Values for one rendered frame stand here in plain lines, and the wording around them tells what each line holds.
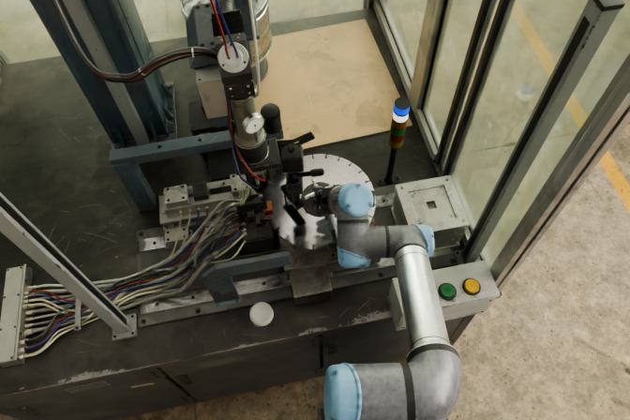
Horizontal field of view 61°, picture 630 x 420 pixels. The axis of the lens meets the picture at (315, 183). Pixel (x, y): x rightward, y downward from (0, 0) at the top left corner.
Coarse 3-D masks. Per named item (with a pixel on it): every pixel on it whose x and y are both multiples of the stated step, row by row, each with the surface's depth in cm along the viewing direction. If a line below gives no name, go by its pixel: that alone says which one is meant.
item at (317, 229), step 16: (304, 160) 166; (320, 160) 166; (336, 160) 166; (320, 176) 163; (336, 176) 163; (352, 176) 162; (272, 192) 160; (272, 208) 157; (288, 208) 157; (304, 208) 157; (272, 224) 154; (288, 224) 154; (304, 224) 154; (320, 224) 154; (336, 224) 154; (288, 240) 151; (304, 240) 151; (320, 240) 151; (336, 240) 151
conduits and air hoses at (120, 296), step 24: (240, 192) 164; (192, 240) 169; (24, 264) 166; (168, 264) 168; (24, 288) 163; (120, 288) 164; (144, 288) 164; (168, 288) 160; (24, 312) 160; (72, 312) 162; (0, 336) 154; (24, 336) 158; (48, 336) 156; (0, 360) 151
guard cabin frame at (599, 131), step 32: (384, 32) 221; (480, 32) 136; (0, 64) 221; (416, 64) 187; (480, 64) 137; (416, 96) 193; (608, 96) 89; (448, 128) 170; (608, 128) 92; (448, 160) 174; (576, 160) 101; (544, 192) 115; (544, 224) 123; (480, 256) 164; (512, 256) 137
